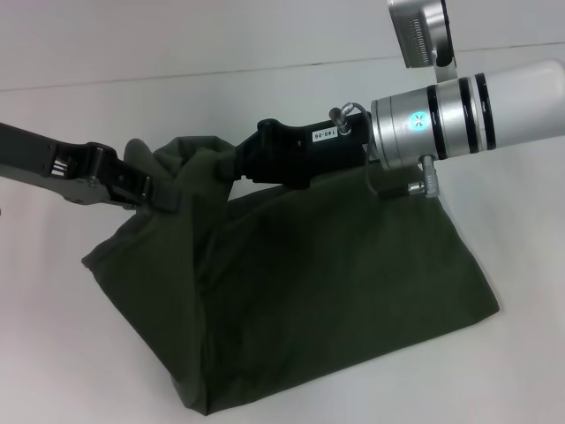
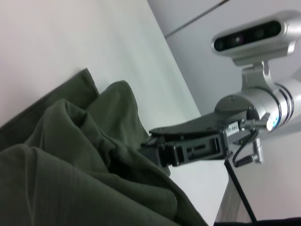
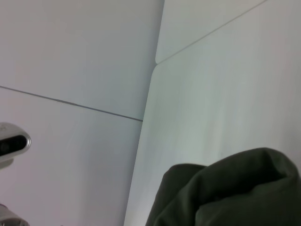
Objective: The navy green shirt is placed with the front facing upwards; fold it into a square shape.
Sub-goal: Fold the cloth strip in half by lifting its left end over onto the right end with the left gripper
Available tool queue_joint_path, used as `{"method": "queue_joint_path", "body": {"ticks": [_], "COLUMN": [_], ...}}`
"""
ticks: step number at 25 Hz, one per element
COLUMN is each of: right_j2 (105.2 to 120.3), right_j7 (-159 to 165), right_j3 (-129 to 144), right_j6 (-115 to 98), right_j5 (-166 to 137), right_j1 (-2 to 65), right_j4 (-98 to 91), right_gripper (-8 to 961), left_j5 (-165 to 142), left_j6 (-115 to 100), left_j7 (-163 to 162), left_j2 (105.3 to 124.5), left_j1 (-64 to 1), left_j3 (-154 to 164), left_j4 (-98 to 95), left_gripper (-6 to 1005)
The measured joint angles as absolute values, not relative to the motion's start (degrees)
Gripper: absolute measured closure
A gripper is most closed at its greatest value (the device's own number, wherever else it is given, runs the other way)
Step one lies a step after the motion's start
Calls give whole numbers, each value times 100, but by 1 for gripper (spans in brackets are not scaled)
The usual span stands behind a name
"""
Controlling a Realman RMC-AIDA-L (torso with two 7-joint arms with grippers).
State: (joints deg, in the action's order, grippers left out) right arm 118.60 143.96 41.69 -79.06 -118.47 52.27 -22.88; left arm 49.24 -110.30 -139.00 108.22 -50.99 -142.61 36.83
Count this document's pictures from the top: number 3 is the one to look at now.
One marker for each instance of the dark green FREE t-shirt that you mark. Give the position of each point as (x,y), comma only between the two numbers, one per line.
(223,193)

